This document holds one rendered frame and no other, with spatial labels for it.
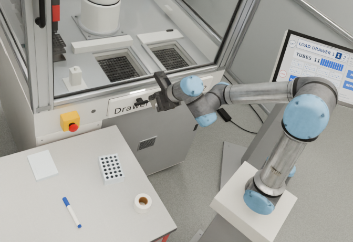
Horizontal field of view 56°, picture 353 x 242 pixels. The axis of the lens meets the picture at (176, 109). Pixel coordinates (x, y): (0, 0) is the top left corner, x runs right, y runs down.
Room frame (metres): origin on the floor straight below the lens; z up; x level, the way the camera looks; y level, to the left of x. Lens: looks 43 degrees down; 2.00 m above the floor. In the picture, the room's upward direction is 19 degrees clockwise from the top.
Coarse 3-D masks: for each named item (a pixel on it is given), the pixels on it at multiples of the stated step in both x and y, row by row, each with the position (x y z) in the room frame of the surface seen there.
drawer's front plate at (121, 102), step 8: (160, 88) 1.24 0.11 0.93; (128, 96) 1.11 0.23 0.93; (136, 96) 1.13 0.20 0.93; (144, 96) 1.16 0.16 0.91; (112, 104) 1.05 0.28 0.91; (120, 104) 1.08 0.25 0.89; (128, 104) 1.11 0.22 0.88; (144, 104) 1.17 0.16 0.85; (112, 112) 1.05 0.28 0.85; (120, 112) 1.08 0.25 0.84; (128, 112) 1.11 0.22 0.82
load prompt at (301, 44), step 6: (300, 42) 1.71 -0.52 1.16; (306, 42) 1.72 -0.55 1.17; (300, 48) 1.69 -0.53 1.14; (306, 48) 1.70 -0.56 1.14; (312, 48) 1.71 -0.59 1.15; (318, 48) 1.72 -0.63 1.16; (324, 48) 1.73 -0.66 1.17; (330, 48) 1.73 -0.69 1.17; (318, 54) 1.70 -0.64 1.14; (324, 54) 1.71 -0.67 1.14; (330, 54) 1.72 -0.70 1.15; (336, 54) 1.72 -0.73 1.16; (342, 54) 1.73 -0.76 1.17; (348, 54) 1.74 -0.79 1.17; (342, 60) 1.71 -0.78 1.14
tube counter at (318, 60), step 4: (316, 56) 1.69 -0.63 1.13; (316, 60) 1.68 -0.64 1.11; (320, 60) 1.68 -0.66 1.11; (324, 60) 1.69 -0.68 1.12; (328, 60) 1.69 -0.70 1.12; (316, 64) 1.66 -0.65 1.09; (320, 64) 1.67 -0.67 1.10; (324, 64) 1.68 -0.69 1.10; (328, 64) 1.68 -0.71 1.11; (332, 64) 1.69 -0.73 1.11; (336, 64) 1.69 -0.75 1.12; (340, 64) 1.70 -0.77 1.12; (332, 68) 1.67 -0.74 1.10; (336, 68) 1.68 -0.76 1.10; (340, 68) 1.68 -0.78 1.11; (344, 68) 1.69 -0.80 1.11
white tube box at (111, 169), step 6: (102, 156) 0.84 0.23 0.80; (108, 156) 0.85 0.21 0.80; (114, 156) 0.87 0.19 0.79; (102, 162) 0.82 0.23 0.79; (108, 162) 0.83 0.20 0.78; (114, 162) 0.83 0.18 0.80; (102, 168) 0.79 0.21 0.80; (108, 168) 0.80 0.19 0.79; (114, 168) 0.81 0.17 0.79; (120, 168) 0.81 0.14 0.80; (102, 174) 0.76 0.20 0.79; (108, 174) 0.77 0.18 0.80; (114, 174) 0.78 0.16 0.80; (120, 174) 0.79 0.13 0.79; (108, 180) 0.74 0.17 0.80; (114, 180) 0.75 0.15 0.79; (120, 180) 0.77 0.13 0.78
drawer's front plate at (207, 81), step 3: (201, 78) 1.42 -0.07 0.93; (204, 78) 1.43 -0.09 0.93; (207, 78) 1.44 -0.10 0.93; (210, 78) 1.45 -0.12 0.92; (204, 81) 1.43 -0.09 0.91; (207, 81) 1.45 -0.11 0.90; (210, 81) 1.46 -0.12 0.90; (204, 84) 1.43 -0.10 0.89; (207, 84) 1.45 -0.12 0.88; (210, 84) 1.47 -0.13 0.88; (204, 87) 1.44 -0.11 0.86; (207, 87) 1.46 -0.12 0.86; (204, 90) 1.45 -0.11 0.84; (207, 90) 1.47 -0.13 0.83
